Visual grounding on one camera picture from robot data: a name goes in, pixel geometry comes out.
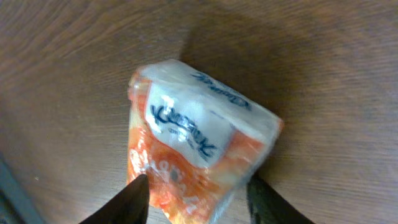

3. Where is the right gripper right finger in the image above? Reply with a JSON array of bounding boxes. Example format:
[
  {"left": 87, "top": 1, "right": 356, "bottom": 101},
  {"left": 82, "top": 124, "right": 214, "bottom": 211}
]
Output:
[{"left": 246, "top": 174, "right": 315, "bottom": 224}]

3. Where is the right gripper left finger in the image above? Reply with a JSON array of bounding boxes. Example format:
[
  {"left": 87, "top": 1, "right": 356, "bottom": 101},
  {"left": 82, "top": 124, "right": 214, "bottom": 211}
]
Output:
[{"left": 80, "top": 174, "right": 150, "bottom": 224}]

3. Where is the orange tissue pack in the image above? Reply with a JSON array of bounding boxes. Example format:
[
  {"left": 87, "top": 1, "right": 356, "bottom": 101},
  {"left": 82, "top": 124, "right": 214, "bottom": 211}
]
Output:
[{"left": 127, "top": 60, "right": 283, "bottom": 223}]

